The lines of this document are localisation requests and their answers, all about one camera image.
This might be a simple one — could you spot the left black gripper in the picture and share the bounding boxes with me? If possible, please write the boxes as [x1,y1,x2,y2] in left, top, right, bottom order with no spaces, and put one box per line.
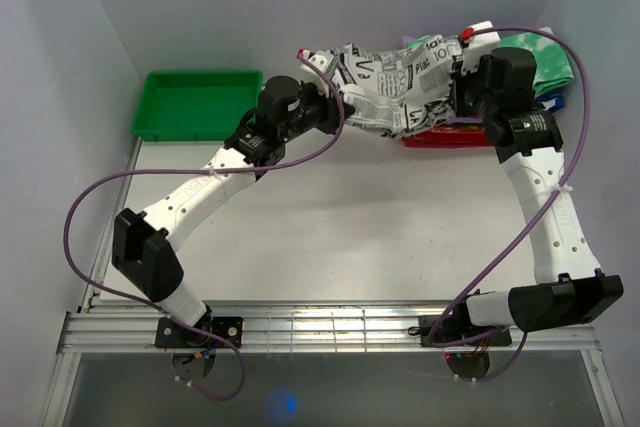
[279,79,353,144]

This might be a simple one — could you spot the newspaper print trousers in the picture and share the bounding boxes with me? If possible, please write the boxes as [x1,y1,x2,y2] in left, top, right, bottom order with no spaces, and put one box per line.
[314,35,462,138]

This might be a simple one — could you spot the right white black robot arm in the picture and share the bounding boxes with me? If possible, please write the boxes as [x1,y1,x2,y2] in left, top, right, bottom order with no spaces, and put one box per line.
[429,47,624,347]

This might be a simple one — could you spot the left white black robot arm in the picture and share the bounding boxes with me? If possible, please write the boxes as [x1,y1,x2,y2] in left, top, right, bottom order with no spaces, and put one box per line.
[112,76,355,347]

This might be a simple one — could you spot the red folded trousers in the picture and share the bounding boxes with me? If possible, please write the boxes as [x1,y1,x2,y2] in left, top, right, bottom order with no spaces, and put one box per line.
[402,124,491,149]

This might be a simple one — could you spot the blue folded trousers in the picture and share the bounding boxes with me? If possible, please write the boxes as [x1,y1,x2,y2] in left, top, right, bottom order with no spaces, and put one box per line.
[535,92,566,113]

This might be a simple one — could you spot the green tie-dye folded trousers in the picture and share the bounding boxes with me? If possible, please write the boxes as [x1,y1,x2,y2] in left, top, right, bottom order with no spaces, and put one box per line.
[403,32,574,97]

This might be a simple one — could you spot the green plastic tray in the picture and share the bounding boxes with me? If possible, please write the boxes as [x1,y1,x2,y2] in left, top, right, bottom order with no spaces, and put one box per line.
[131,70,263,142]

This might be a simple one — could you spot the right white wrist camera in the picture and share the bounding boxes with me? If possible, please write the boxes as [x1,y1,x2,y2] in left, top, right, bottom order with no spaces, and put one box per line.
[458,21,500,49]

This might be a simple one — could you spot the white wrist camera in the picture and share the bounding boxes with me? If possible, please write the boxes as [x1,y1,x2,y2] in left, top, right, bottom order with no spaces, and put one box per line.
[298,49,339,97]
[458,21,500,49]

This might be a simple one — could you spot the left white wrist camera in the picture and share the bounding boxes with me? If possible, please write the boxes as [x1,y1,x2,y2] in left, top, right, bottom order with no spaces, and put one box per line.
[298,49,339,97]

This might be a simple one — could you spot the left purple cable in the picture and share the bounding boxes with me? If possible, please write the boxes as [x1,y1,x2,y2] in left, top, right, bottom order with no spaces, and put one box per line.
[63,50,347,401]

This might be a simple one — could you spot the purple cable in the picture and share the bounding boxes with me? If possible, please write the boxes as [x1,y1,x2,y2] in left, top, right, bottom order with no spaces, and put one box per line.
[427,25,594,381]
[63,50,347,401]

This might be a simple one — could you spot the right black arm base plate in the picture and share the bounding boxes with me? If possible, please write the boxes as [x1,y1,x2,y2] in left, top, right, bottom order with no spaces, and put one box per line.
[410,315,512,347]

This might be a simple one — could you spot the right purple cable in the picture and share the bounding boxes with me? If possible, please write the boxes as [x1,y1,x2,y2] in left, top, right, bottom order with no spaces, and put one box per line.
[427,25,594,381]

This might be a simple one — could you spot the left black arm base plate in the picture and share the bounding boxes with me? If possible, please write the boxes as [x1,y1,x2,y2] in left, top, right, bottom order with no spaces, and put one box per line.
[154,317,243,349]

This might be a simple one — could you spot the aluminium frame rail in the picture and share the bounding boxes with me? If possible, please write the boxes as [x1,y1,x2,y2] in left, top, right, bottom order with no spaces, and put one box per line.
[55,304,601,354]

